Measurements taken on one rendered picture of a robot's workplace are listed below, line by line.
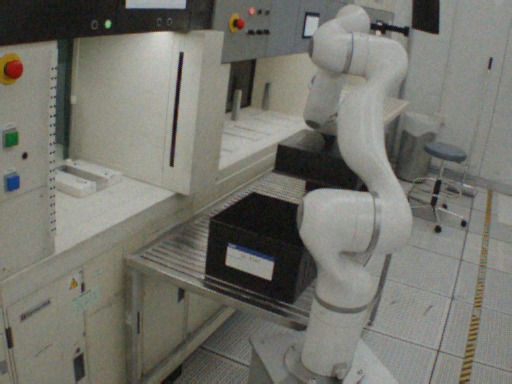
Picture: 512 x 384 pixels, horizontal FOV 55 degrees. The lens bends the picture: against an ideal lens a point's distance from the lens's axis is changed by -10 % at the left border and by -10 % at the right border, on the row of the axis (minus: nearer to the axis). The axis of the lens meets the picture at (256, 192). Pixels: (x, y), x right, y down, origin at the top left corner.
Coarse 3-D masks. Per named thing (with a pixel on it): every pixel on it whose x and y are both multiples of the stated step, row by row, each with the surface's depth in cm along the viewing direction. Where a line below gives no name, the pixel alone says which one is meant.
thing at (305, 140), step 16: (288, 144) 179; (304, 144) 181; (320, 144) 184; (336, 144) 187; (288, 160) 178; (304, 160) 176; (320, 160) 173; (336, 160) 171; (288, 176) 179; (304, 176) 177; (320, 176) 175; (336, 176) 173; (352, 176) 171
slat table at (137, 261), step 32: (288, 192) 222; (192, 224) 182; (128, 256) 155; (160, 256) 158; (192, 256) 161; (352, 256) 174; (128, 288) 158; (192, 288) 146; (224, 288) 147; (288, 320) 136; (128, 352) 167
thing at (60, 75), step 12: (0, 60) 97; (72, 60) 196; (0, 72) 98; (60, 72) 200; (60, 84) 202; (60, 96) 204; (60, 108) 205; (60, 120) 207; (60, 132) 209; (12, 168) 109; (96, 288) 148; (72, 300) 139; (84, 300) 144; (96, 300) 149; (72, 312) 140; (180, 372) 216
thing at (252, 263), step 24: (216, 216) 149; (240, 216) 164; (264, 216) 170; (288, 216) 166; (216, 240) 147; (240, 240) 143; (264, 240) 140; (288, 240) 168; (216, 264) 149; (240, 264) 145; (264, 264) 142; (288, 264) 138; (312, 264) 149; (264, 288) 144; (288, 288) 140
